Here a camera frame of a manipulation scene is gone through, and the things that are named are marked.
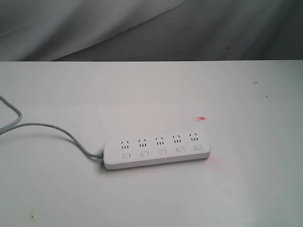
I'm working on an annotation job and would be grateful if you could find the white five-outlet power strip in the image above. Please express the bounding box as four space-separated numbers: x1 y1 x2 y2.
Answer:
103 131 212 170

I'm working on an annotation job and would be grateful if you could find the white backdrop cloth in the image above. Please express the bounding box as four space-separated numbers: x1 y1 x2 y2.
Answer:
0 0 303 61

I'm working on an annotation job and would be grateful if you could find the grey power cord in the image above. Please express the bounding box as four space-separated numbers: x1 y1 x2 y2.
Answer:
0 95 105 159

